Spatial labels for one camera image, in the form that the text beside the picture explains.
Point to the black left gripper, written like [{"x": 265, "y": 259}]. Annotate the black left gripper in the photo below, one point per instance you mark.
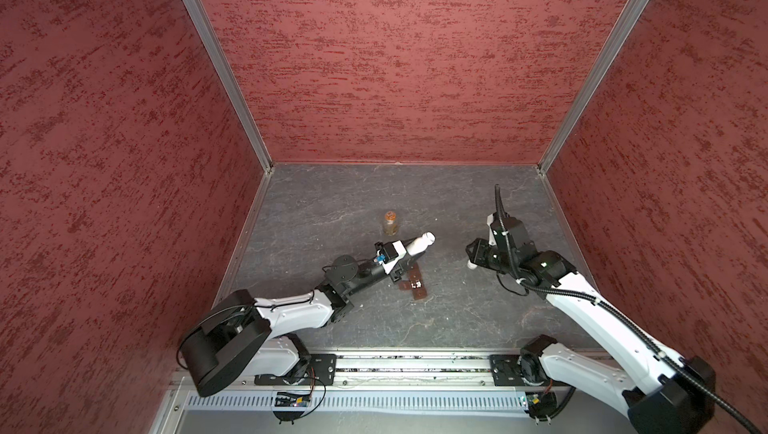
[{"x": 405, "y": 266}]

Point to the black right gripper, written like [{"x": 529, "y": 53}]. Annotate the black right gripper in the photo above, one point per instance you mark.
[{"x": 477, "y": 255}]

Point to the red weekly pill organizer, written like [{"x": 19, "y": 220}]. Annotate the red weekly pill organizer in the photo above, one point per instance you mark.
[{"x": 413, "y": 282}]

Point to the small white pill bottle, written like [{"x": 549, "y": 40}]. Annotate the small white pill bottle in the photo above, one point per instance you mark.
[{"x": 420, "y": 244}]

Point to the clear pill bottle gold lid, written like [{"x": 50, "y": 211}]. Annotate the clear pill bottle gold lid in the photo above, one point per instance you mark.
[{"x": 390, "y": 223}]

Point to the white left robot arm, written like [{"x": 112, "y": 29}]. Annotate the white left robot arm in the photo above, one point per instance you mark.
[{"x": 247, "y": 335}]

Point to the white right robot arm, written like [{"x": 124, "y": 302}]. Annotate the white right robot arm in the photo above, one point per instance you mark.
[{"x": 683, "y": 402}]

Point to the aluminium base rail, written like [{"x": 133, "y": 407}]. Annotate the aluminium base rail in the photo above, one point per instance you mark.
[{"x": 414, "y": 368}]

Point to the white slotted cable duct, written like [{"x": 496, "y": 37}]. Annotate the white slotted cable duct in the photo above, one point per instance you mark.
[{"x": 505, "y": 404}]

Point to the aluminium corner post right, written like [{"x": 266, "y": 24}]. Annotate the aluminium corner post right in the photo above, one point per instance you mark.
[{"x": 620, "y": 32}]

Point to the aluminium corner post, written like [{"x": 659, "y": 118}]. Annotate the aluminium corner post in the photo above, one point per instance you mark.
[
  {"x": 226, "y": 76},
  {"x": 620, "y": 32}
]

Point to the aluminium corner post left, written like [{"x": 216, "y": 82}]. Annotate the aluminium corner post left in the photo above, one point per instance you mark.
[{"x": 226, "y": 76}]

